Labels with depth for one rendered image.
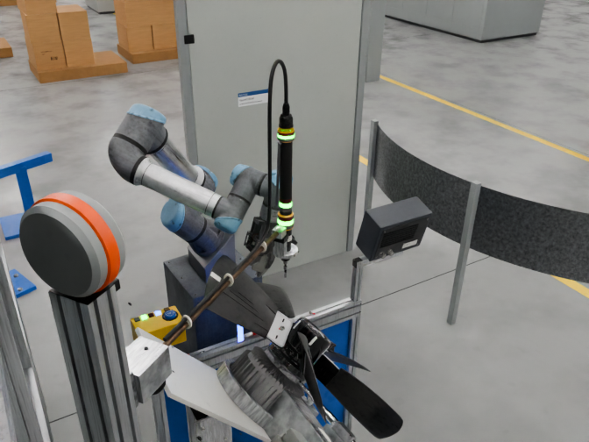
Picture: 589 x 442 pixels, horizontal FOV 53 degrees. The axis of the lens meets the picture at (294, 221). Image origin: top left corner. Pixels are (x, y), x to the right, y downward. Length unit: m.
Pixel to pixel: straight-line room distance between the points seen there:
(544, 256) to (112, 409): 2.70
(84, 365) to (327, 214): 3.22
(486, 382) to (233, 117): 2.05
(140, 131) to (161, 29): 7.83
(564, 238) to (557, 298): 1.01
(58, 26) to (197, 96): 5.65
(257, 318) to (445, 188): 2.06
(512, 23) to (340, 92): 8.17
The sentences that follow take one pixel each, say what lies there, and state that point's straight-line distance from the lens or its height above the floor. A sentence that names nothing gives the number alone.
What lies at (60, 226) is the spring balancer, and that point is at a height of 1.94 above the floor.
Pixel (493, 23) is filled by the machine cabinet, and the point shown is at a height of 0.33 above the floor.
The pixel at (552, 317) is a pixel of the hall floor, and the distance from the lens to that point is 4.11.
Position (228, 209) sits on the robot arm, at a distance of 1.80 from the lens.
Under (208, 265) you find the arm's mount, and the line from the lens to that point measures 2.28.
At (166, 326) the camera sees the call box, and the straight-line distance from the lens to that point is 2.03.
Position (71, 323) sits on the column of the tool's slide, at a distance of 1.00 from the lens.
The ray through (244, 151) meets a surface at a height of 0.96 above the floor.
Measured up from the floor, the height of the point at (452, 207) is 0.76.
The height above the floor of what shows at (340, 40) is 1.55.
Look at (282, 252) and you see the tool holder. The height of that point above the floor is 1.48.
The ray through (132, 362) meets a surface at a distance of 1.16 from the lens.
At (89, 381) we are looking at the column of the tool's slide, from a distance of 1.06.
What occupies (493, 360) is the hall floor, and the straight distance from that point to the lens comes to 3.65.
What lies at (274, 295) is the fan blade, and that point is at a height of 1.18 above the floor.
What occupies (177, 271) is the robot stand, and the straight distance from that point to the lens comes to 2.42.
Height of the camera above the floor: 2.35
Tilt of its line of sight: 30 degrees down
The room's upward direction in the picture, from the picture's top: 1 degrees clockwise
